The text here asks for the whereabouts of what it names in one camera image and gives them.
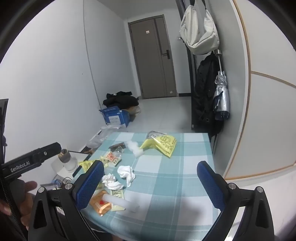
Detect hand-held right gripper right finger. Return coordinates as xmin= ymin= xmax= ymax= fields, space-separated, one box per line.
xmin=197 ymin=160 xmax=275 ymax=241

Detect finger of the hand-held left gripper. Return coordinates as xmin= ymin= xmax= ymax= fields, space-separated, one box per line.
xmin=32 ymin=142 xmax=62 ymax=163

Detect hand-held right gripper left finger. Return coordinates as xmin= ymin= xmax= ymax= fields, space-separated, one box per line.
xmin=28 ymin=160 xmax=105 ymax=241

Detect orange brown foil packet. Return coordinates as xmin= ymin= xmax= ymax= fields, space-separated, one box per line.
xmin=90 ymin=190 xmax=114 ymax=217

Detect beige snack packet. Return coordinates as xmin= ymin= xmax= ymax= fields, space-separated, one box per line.
xmin=110 ymin=189 xmax=126 ymax=211

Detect white foam tube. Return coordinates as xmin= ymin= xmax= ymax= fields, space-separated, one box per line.
xmin=103 ymin=194 xmax=140 ymax=212

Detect white shoulder bag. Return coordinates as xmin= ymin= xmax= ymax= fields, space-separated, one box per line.
xmin=180 ymin=0 xmax=220 ymax=55

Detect person's left hand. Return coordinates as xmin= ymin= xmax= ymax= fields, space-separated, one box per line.
xmin=14 ymin=181 xmax=38 ymax=230

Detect grey chopstick holder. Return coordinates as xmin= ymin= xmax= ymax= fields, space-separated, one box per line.
xmin=58 ymin=149 xmax=77 ymax=172

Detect white storage box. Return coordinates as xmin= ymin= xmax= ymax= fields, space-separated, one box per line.
xmin=51 ymin=151 xmax=89 ymax=179

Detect crumpled white tissue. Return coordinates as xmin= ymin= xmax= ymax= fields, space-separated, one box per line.
xmin=102 ymin=174 xmax=124 ymax=190
xmin=117 ymin=165 xmax=136 ymax=188

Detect red patterned snack packet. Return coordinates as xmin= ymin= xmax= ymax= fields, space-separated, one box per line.
xmin=102 ymin=152 xmax=122 ymax=167

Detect checked teal tablecloth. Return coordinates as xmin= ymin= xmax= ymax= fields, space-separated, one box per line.
xmin=80 ymin=132 xmax=228 ymax=241

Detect clear plastic wrapper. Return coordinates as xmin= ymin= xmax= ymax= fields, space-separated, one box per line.
xmin=109 ymin=146 xmax=124 ymax=157

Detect person's dark zip jacket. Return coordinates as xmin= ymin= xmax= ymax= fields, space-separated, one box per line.
xmin=0 ymin=171 xmax=28 ymax=241

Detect yellow plastic bag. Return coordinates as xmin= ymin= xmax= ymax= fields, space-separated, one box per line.
xmin=141 ymin=136 xmax=177 ymax=158

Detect blue cardboard box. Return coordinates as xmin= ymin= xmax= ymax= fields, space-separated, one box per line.
xmin=99 ymin=106 xmax=131 ymax=127

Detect clear plastic bag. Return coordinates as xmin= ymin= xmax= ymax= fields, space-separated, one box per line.
xmin=148 ymin=131 xmax=168 ymax=139

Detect black clothes pile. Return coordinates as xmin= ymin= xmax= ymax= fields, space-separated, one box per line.
xmin=103 ymin=91 xmax=139 ymax=109

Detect black hanging jacket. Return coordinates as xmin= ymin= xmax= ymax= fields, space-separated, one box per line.
xmin=192 ymin=52 xmax=228 ymax=139

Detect silver folded umbrella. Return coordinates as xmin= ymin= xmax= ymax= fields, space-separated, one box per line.
xmin=212 ymin=49 xmax=231 ymax=120

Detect white wardrobe with wood trim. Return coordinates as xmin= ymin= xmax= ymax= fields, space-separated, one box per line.
xmin=224 ymin=0 xmax=296 ymax=186

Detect dark framed glass door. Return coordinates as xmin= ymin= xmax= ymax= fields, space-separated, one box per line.
xmin=175 ymin=0 xmax=197 ymax=129

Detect grey brown door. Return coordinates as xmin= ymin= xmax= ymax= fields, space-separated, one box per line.
xmin=128 ymin=15 xmax=177 ymax=100

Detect black cables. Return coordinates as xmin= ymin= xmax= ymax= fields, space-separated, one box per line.
xmin=54 ymin=177 xmax=73 ymax=189

